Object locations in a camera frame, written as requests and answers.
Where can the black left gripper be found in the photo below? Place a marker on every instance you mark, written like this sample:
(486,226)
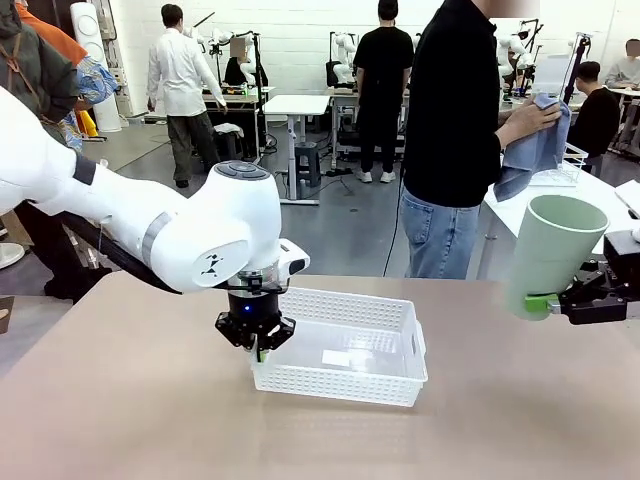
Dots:
(252,310)

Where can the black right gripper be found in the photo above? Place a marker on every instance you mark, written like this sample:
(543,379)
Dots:
(631,292)

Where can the light green cup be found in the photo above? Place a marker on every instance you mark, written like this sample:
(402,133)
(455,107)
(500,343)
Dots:
(550,250)

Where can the white perforated plastic basket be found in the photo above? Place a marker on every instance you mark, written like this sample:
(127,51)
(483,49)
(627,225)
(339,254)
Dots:
(350,387)

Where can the blue cleaning cloth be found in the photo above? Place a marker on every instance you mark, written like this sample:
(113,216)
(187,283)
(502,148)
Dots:
(530,160)

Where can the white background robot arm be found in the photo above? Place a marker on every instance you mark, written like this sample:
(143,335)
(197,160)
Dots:
(345,55)
(220,37)
(512,50)

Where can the person's right forearm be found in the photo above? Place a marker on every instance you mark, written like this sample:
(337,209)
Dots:
(506,135)

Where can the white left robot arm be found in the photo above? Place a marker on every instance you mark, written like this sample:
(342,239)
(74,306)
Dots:
(150,215)

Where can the person's right hand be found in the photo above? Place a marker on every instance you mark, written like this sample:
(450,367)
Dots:
(537,120)

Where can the white side table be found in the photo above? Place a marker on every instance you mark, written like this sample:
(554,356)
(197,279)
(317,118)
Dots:
(607,192)

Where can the white paper sheet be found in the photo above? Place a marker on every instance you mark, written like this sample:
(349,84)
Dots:
(627,195)

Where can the seated person in black hoodie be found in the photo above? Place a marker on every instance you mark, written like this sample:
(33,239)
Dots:
(595,120)

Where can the grey plastic stool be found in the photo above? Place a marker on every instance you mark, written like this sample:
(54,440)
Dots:
(306,165)

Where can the dark chair with white cloth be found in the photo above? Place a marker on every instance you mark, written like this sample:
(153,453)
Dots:
(229,137)

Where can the person black shirt blue jeans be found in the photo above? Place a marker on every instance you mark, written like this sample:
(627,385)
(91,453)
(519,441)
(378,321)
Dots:
(450,100)

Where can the black tripod pole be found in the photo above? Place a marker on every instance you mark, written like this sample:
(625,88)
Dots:
(575,65)

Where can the person in grey sweater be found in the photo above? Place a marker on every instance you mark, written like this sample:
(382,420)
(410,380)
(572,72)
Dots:
(625,70)

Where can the white standing desk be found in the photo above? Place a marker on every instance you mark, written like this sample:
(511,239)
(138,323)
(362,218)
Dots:
(295,105)

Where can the wooden top workbench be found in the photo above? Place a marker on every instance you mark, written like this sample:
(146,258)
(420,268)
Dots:
(240,100)

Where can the black vertical stand pole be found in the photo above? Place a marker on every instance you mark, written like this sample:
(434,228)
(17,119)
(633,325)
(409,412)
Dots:
(258,90)

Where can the brown wooden board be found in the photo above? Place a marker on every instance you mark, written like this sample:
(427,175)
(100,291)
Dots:
(6,315)

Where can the white floor fan base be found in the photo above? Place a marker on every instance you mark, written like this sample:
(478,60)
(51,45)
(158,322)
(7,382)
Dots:
(10,255)

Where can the seated person behind workbench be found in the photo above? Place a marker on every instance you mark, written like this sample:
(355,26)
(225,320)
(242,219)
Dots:
(235,70)

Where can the man in white coat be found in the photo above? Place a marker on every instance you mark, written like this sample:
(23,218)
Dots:
(180,75)

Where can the man in black t-shirt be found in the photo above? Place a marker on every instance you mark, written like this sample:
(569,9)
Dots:
(382,65)

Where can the white tower air conditioner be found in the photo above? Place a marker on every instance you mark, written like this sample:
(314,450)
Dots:
(97,75)

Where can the person in dark green jacket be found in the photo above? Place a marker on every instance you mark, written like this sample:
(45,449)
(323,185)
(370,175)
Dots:
(30,65)

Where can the person in orange jacket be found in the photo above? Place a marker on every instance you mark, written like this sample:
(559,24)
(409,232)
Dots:
(55,40)

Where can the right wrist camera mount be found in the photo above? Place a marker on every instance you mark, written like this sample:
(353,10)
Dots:
(620,252)

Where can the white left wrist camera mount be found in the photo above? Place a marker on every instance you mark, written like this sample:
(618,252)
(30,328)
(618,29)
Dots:
(296,260)

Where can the grey frame workbench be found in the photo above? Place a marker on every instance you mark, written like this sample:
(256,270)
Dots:
(345,100)

